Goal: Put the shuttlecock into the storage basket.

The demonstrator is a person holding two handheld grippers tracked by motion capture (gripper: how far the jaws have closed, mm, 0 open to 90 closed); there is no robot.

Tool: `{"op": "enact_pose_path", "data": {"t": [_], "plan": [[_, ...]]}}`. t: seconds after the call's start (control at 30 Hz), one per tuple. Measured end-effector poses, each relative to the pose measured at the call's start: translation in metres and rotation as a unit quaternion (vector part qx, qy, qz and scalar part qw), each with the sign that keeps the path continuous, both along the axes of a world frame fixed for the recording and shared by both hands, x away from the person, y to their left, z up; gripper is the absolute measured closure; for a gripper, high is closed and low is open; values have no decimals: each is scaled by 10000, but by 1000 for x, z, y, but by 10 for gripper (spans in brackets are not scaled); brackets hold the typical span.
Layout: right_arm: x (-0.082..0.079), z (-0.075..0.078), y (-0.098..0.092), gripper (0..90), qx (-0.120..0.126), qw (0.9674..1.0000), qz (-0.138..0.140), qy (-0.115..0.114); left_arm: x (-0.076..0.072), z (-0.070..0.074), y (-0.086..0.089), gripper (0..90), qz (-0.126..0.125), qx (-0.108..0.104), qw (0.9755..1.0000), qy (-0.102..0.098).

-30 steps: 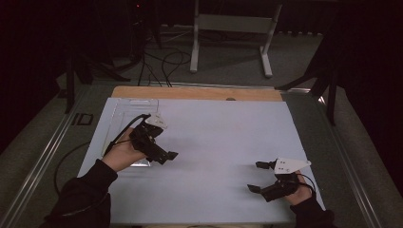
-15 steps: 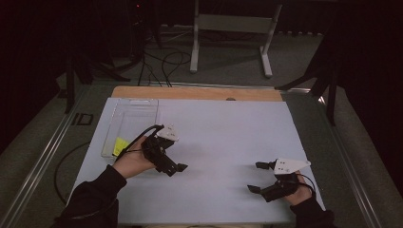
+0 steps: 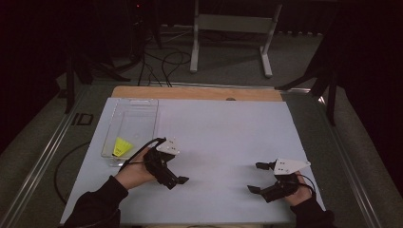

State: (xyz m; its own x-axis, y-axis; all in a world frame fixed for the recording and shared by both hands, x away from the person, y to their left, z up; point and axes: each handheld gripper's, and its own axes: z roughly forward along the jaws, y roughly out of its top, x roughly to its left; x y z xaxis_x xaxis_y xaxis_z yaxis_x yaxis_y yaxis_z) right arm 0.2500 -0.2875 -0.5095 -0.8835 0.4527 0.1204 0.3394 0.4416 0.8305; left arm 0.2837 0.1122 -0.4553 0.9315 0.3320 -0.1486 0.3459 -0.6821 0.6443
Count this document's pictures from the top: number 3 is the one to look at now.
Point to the grey metal stand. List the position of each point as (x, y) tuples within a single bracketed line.
[(234, 23)]

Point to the person's right hand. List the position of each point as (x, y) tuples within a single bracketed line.
[(302, 194)]

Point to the white table mat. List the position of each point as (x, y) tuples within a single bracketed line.
[(221, 133)]

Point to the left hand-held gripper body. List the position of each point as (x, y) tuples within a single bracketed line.
[(166, 146)]

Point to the black tripod stand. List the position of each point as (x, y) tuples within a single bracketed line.
[(70, 85), (331, 101)]

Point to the yellow shuttlecock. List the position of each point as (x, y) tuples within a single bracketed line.
[(122, 147)]

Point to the clear plastic box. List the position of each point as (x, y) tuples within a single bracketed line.
[(136, 120)]

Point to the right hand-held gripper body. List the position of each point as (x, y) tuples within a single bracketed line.
[(290, 166)]

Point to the person's left hand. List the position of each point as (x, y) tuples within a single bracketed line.
[(136, 173)]

